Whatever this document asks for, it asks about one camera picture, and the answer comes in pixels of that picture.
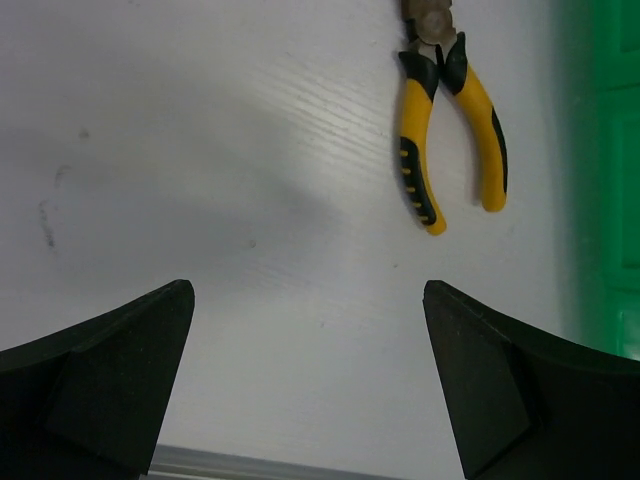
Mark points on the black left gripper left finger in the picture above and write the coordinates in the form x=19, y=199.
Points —
x=88, y=401

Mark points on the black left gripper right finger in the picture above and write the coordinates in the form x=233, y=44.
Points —
x=526, y=404

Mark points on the green six-compartment organizer tray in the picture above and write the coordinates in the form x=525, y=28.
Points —
x=597, y=57

